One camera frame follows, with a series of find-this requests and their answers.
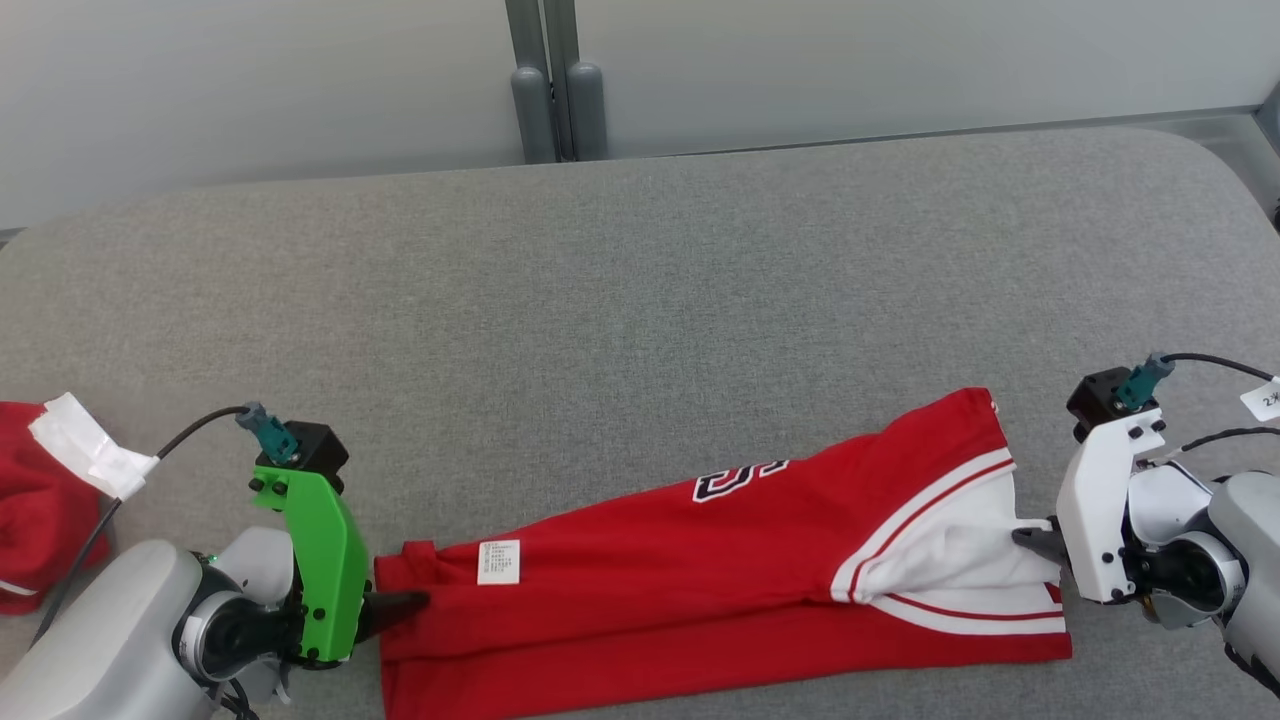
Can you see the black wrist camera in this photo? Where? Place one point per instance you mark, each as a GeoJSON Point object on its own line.
{"type": "Point", "coordinates": [320, 450]}
{"type": "Point", "coordinates": [1095, 395]}

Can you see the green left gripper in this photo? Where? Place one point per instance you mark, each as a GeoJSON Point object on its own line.
{"type": "Point", "coordinates": [320, 560]}

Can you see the grey partition base rail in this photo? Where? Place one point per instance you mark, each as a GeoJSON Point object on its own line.
{"type": "Point", "coordinates": [900, 133]}

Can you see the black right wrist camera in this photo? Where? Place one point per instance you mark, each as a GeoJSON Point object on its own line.
{"type": "Point", "coordinates": [1095, 395]}

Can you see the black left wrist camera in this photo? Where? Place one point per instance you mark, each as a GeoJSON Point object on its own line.
{"type": "Point", "coordinates": [320, 450]}

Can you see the grey partition post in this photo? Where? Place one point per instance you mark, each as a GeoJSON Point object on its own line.
{"type": "Point", "coordinates": [532, 110]}
{"type": "Point", "coordinates": [585, 105]}

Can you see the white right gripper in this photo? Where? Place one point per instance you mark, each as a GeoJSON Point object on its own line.
{"type": "Point", "coordinates": [1095, 510]}

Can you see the red shorts with white stripes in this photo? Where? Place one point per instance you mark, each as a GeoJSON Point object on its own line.
{"type": "Point", "coordinates": [40, 520]}

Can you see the red Bulls basketball jersey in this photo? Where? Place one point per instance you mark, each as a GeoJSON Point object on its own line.
{"type": "Point", "coordinates": [650, 600]}

